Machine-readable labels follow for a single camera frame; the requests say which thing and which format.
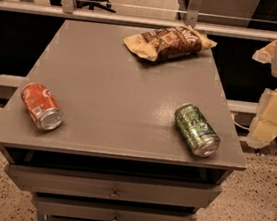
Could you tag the green soda can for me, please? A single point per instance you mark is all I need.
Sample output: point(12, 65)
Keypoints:
point(197, 132)

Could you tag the red soda can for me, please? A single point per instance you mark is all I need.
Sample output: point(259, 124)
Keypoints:
point(42, 106)

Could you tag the brown chip bag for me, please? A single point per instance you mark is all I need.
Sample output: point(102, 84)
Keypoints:
point(168, 43)

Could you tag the middle grey drawer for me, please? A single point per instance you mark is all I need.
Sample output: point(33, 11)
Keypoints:
point(104, 211)

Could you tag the grey drawer cabinet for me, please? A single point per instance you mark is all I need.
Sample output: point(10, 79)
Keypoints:
point(119, 114)

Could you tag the top grey drawer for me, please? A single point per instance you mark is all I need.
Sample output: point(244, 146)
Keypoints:
point(112, 187)

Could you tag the metal railing frame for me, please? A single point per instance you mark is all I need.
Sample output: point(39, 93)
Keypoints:
point(139, 15)

